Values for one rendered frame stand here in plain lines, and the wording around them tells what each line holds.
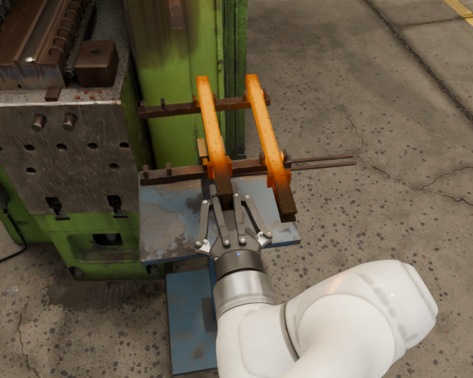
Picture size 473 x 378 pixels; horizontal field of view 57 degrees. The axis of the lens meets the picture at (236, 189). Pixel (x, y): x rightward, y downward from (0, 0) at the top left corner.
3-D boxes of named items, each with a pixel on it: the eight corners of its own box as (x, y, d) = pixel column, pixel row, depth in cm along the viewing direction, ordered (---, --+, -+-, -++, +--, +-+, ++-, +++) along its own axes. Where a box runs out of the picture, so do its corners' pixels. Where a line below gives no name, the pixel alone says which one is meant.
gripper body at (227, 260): (215, 298, 69) (207, 249, 75) (267, 290, 70) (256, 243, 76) (212, 273, 64) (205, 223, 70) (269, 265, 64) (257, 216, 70)
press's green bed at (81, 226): (164, 280, 179) (146, 211, 143) (72, 283, 178) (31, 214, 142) (173, 179, 214) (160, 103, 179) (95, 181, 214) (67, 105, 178)
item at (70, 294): (173, 324, 167) (173, 323, 166) (19, 329, 165) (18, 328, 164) (179, 238, 192) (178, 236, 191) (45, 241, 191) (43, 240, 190)
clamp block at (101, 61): (113, 87, 113) (108, 65, 108) (80, 88, 112) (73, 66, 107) (120, 61, 120) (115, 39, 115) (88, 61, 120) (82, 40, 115)
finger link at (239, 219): (237, 243, 69) (246, 242, 69) (233, 190, 77) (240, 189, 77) (237, 256, 72) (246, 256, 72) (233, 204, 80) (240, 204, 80)
